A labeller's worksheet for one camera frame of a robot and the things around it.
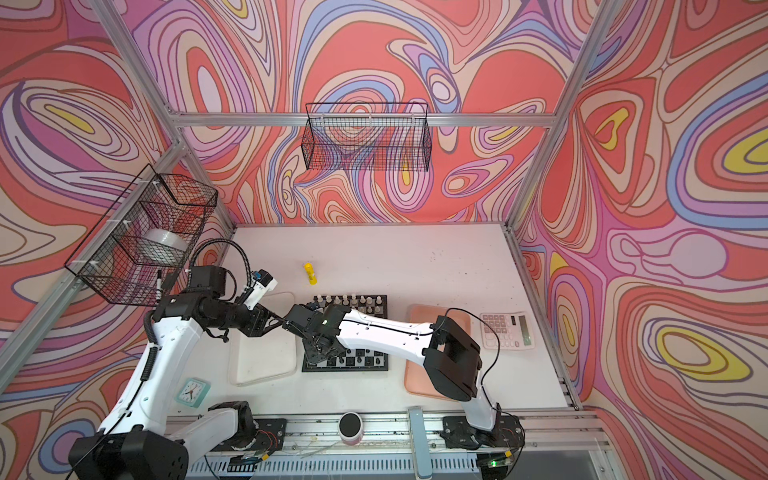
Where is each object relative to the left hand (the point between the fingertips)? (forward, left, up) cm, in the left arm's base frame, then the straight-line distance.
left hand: (275, 314), depth 77 cm
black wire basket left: (+20, +34, +12) cm, 41 cm away
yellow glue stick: (+22, -3, -9) cm, 24 cm away
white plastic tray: (-5, +5, -16) cm, 18 cm away
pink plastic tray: (-11, -37, -16) cm, 42 cm away
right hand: (-8, -13, -9) cm, 18 cm away
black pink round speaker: (-24, -20, -12) cm, 33 cm away
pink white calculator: (+3, -69, -16) cm, 70 cm away
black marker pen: (+3, +27, +9) cm, 28 cm away
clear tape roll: (+14, +26, +15) cm, 33 cm away
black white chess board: (-6, -19, -15) cm, 25 cm away
